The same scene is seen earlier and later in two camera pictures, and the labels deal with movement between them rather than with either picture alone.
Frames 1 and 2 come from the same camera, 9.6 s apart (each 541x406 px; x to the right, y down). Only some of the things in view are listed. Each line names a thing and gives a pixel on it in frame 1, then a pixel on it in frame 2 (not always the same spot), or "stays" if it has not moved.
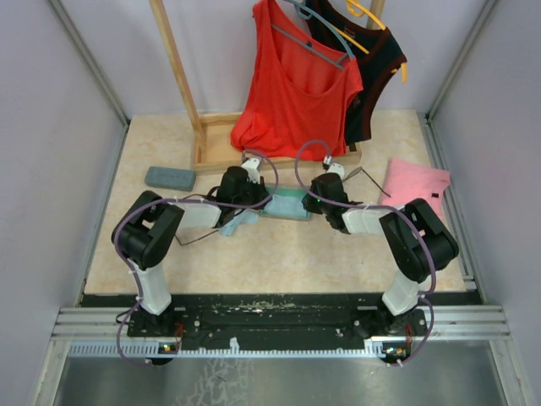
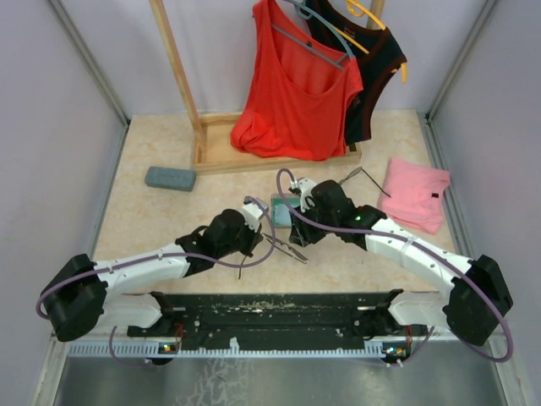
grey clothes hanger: (307, 13) stays
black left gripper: (261, 191) → (255, 238)
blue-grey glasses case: (183, 179) stays
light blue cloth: (286, 205) → (282, 215)
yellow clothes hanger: (356, 8) stays
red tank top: (303, 82) stays
